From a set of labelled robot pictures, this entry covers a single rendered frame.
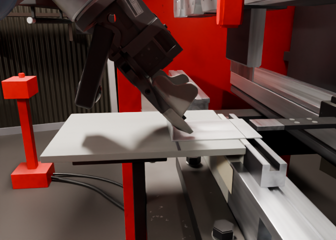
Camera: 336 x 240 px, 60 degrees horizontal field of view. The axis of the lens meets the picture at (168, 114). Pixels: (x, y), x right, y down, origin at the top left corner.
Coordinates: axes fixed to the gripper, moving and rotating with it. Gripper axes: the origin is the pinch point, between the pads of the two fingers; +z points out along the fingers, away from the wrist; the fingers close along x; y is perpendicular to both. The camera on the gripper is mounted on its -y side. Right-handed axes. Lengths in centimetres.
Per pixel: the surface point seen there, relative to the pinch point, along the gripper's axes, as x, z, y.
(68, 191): 149, 39, -111
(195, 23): 86, 1, 24
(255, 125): -0.2, 8.3, 8.7
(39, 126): 280, -4, -153
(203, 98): 31.5, 10.3, 5.3
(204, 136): -3.6, 2.8, 1.8
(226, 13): -14.8, -10.4, 11.4
